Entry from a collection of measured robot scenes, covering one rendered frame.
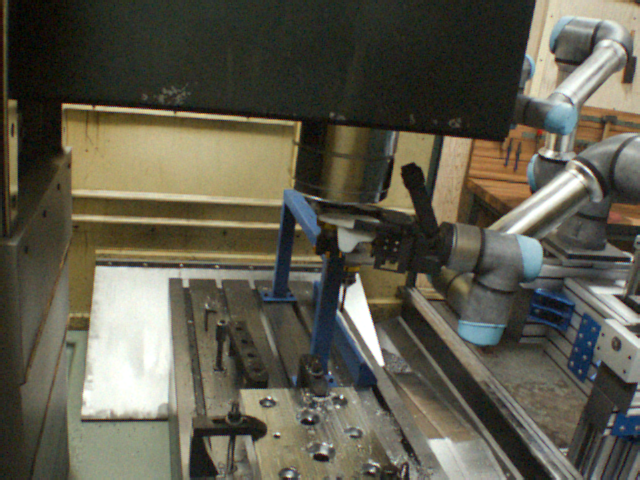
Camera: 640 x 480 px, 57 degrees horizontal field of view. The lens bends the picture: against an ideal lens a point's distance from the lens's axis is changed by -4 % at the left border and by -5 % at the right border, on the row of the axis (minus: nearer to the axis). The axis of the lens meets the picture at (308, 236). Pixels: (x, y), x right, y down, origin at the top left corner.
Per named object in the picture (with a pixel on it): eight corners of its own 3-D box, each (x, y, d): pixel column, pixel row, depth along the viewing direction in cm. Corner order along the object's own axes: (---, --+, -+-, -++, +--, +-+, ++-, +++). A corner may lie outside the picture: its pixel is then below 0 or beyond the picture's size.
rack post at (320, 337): (332, 378, 142) (352, 260, 132) (338, 391, 137) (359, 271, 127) (290, 379, 139) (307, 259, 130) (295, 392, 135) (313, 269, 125)
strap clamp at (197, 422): (259, 462, 112) (267, 395, 107) (262, 474, 109) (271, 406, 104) (188, 465, 108) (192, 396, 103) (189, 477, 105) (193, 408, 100)
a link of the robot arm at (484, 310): (476, 320, 111) (493, 265, 108) (508, 351, 101) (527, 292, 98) (438, 318, 109) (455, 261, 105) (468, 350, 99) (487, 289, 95)
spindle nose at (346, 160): (287, 171, 103) (296, 99, 99) (382, 183, 103) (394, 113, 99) (283, 197, 88) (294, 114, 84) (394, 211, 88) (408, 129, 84)
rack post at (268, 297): (293, 295, 182) (306, 199, 172) (297, 303, 177) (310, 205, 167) (260, 294, 179) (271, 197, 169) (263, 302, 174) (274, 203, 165)
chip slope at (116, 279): (348, 331, 225) (359, 266, 216) (422, 457, 161) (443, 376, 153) (95, 329, 202) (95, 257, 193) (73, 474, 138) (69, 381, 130)
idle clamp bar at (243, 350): (243, 343, 152) (245, 320, 149) (270, 405, 129) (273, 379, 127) (223, 344, 150) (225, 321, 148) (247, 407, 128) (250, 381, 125)
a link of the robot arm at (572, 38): (562, 207, 179) (598, 19, 157) (520, 192, 189) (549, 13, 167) (580, 199, 186) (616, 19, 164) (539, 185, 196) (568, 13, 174)
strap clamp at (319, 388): (308, 396, 134) (317, 337, 129) (323, 434, 122) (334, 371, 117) (293, 396, 133) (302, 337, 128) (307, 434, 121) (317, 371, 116)
